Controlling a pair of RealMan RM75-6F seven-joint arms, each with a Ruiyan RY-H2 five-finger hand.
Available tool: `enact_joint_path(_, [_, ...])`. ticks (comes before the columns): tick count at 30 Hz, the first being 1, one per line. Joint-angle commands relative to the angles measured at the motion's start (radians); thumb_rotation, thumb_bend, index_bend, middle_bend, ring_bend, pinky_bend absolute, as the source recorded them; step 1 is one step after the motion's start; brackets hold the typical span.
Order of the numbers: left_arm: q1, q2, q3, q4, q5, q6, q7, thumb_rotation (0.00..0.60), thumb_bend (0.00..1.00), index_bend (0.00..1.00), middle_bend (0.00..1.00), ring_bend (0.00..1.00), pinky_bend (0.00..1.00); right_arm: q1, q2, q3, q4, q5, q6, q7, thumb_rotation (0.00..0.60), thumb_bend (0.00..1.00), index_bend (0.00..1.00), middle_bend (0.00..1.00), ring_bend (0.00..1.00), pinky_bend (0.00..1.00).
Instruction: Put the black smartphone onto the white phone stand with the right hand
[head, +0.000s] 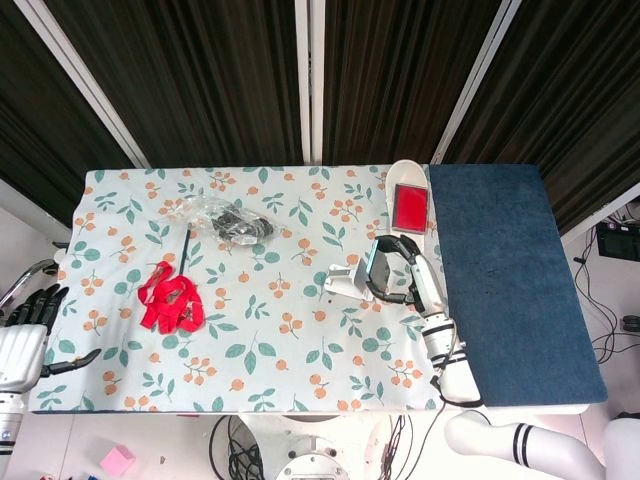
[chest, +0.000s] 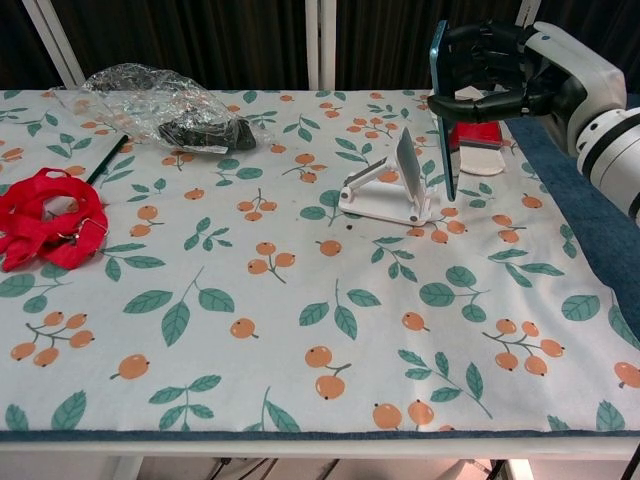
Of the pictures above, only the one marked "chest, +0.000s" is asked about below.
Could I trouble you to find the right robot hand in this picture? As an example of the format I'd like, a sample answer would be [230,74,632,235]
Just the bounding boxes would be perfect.
[427,19,627,157]

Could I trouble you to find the black smartphone blue case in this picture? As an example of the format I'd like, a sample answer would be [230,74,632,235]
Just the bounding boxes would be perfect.
[429,19,459,203]

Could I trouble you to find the white folding phone stand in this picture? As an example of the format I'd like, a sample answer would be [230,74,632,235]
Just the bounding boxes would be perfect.
[338,126,434,226]

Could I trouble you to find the red and white object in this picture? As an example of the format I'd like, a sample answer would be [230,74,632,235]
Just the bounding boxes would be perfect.
[452,84,507,178]

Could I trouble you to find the floral print tablecloth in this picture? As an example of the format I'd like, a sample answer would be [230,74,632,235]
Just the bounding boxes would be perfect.
[0,88,640,434]

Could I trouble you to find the black pleated curtain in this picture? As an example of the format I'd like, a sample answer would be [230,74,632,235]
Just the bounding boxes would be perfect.
[0,0,640,96]

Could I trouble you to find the clear plastic bag black contents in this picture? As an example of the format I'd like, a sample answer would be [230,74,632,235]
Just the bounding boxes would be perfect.
[49,63,274,154]

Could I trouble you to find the dark green stick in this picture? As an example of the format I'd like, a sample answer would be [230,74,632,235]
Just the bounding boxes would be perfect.
[85,134,130,185]

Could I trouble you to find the white frame post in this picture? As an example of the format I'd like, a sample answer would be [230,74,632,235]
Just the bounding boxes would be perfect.
[304,0,338,92]
[22,0,87,89]
[516,0,547,32]

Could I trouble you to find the red lanyard strap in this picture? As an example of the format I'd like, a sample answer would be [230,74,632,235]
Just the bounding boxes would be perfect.
[0,168,111,273]

